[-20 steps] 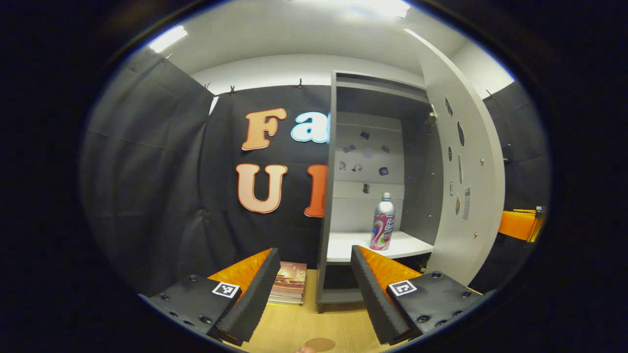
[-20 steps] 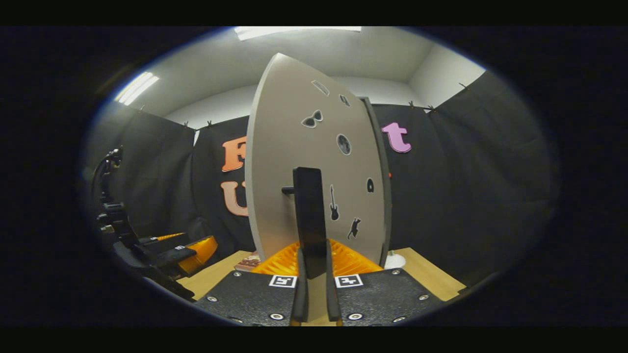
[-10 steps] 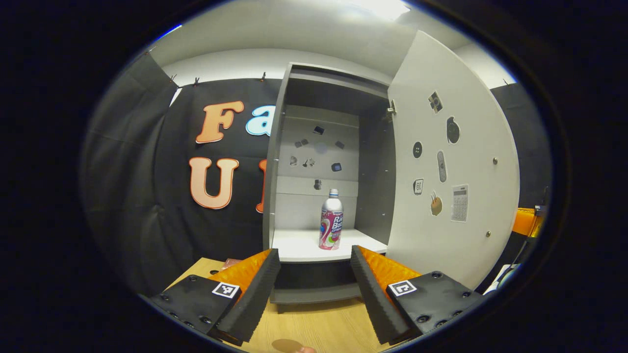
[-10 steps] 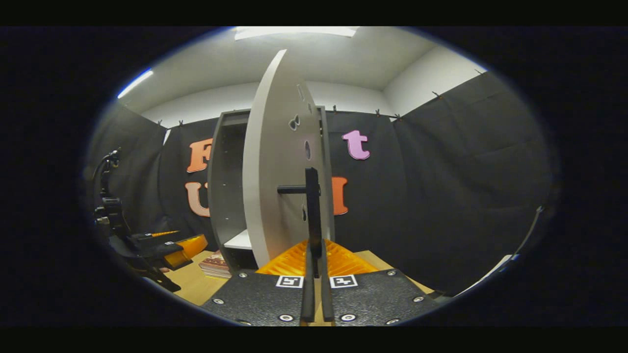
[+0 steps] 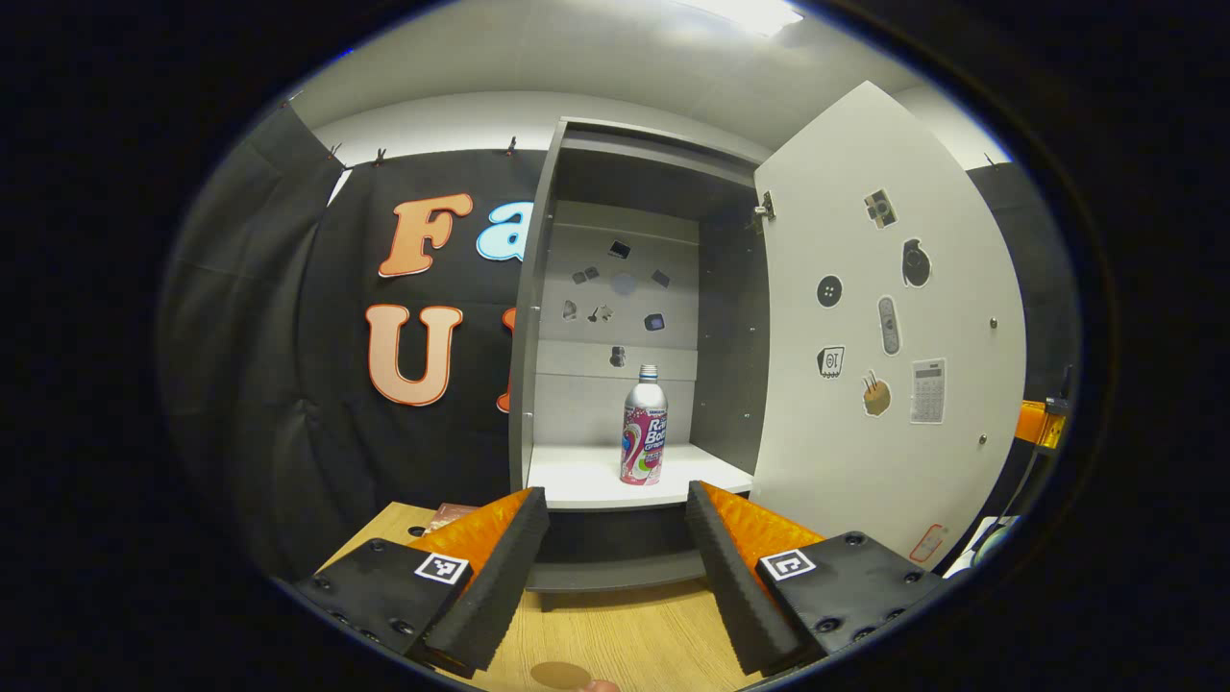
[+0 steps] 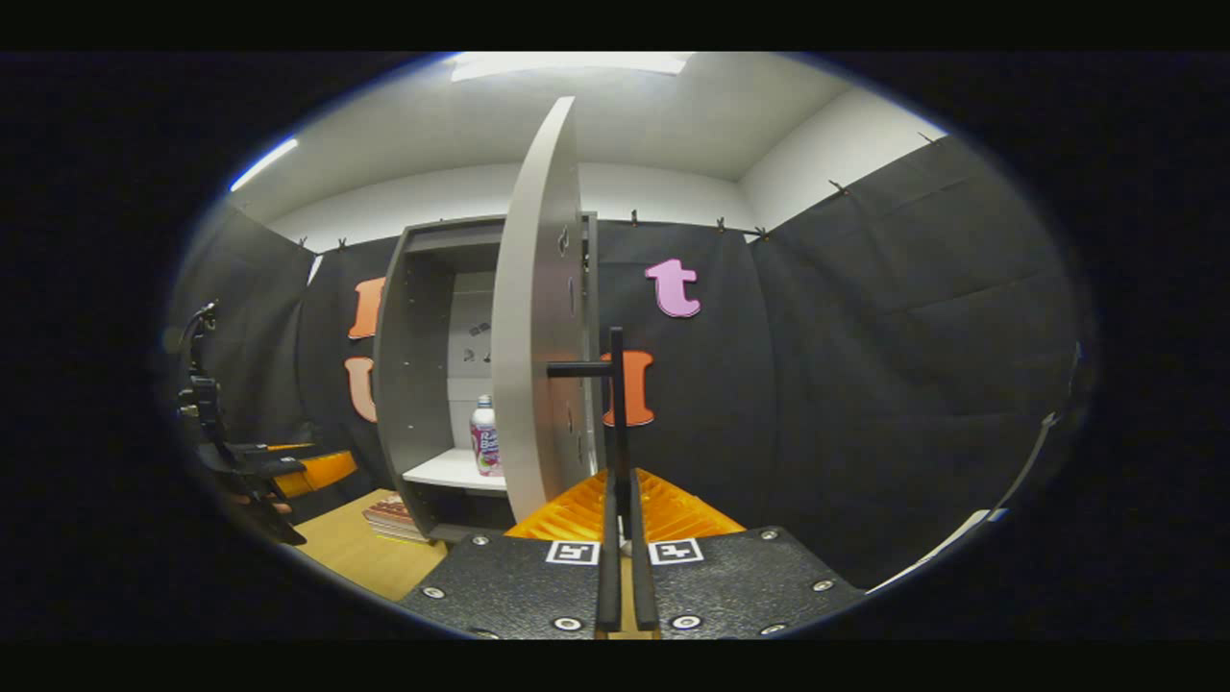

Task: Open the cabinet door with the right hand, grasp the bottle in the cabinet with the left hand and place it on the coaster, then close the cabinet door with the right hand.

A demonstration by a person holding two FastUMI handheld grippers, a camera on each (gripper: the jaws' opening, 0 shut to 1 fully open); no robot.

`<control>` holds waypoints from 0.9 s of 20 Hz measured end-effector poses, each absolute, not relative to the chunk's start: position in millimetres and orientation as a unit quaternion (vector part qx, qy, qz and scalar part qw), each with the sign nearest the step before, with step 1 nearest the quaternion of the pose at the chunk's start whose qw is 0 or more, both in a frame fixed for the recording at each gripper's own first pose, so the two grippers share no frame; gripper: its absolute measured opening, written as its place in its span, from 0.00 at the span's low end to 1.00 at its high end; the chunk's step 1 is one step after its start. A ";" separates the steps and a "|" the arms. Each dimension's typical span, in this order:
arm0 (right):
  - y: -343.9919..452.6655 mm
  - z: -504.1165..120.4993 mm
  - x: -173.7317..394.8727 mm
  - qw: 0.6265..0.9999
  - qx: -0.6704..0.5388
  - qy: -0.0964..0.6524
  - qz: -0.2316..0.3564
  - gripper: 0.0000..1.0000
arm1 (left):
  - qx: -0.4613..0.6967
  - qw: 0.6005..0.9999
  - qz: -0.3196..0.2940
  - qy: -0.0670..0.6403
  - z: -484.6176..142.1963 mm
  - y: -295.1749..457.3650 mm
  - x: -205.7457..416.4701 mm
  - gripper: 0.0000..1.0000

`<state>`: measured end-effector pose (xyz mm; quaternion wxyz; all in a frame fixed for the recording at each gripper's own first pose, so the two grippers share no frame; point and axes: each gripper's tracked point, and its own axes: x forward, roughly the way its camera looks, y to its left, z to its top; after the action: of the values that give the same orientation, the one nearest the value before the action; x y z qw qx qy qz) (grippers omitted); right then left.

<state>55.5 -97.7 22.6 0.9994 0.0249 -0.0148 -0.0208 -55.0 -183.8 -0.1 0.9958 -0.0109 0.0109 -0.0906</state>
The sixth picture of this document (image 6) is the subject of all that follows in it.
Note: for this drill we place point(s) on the white cabinet door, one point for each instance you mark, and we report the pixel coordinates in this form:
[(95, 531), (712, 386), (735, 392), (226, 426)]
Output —
[(528, 336)]

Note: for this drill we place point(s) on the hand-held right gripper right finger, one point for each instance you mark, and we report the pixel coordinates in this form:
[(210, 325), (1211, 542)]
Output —
[(642, 577)]

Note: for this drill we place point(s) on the ceiling light strip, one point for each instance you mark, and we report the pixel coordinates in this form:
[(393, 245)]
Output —
[(264, 163)]

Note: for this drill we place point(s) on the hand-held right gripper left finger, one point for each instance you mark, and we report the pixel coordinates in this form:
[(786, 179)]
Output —
[(609, 577)]

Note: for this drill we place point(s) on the grey cabinet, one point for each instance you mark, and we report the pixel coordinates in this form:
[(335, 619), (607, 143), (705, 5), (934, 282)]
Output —
[(413, 384)]

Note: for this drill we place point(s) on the stack of books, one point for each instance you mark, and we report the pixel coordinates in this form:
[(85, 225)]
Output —
[(394, 519)]

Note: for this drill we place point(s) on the ceiling light panel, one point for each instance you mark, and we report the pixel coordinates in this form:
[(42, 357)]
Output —
[(567, 63)]

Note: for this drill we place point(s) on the clear bottle with pink label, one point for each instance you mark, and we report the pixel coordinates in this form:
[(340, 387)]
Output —
[(485, 442)]

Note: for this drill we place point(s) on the black backdrop cloth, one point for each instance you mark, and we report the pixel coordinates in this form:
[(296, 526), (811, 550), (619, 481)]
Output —
[(865, 384)]

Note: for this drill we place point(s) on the white cabinet shelf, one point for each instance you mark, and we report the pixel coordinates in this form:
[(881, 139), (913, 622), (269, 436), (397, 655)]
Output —
[(447, 471)]

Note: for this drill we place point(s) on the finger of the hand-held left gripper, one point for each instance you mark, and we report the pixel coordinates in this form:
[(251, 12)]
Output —
[(322, 473), (274, 447)]

